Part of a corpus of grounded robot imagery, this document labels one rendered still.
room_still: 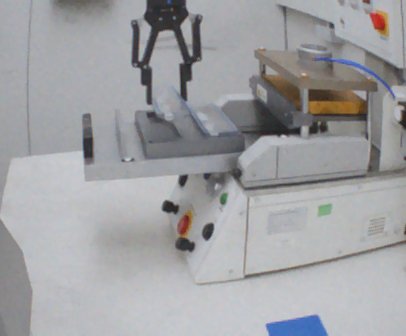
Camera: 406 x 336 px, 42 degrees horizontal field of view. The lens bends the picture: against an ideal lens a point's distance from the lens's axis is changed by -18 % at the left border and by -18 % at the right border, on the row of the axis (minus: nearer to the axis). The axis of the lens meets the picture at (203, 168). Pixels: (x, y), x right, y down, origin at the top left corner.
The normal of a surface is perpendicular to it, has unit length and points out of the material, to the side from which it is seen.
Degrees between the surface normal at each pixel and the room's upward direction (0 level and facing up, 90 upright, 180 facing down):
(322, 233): 90
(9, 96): 90
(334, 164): 90
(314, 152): 90
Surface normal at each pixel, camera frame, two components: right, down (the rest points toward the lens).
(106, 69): 0.21, 0.36
